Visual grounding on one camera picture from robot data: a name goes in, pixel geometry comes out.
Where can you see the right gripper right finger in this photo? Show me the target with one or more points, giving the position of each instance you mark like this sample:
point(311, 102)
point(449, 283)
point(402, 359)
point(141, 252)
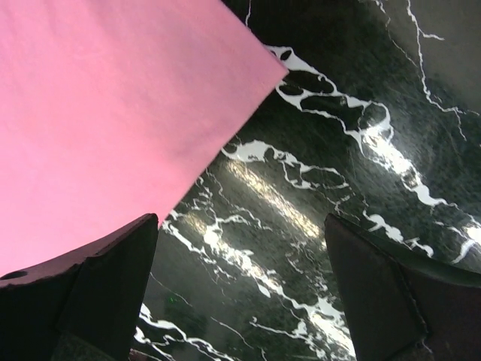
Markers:
point(400, 305)

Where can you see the pink t shirt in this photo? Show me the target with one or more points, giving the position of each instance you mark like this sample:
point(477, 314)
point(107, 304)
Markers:
point(111, 109)

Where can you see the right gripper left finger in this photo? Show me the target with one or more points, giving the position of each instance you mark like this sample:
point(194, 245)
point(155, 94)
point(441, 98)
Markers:
point(84, 301)

